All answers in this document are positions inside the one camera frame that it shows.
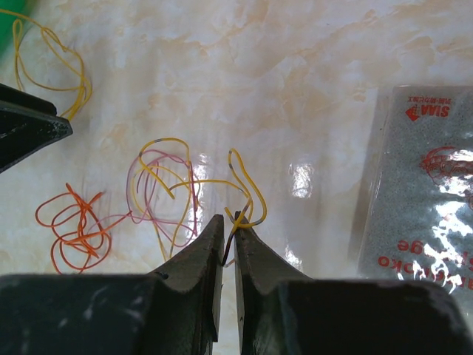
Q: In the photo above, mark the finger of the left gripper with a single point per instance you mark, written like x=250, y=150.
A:
x=28, y=124

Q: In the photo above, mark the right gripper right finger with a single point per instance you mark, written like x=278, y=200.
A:
x=261, y=278

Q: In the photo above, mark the grey pink small packet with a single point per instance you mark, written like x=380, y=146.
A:
x=419, y=226

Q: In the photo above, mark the lower green plastic bin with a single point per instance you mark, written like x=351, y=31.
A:
x=16, y=6

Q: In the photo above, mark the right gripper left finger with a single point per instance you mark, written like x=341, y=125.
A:
x=190, y=283

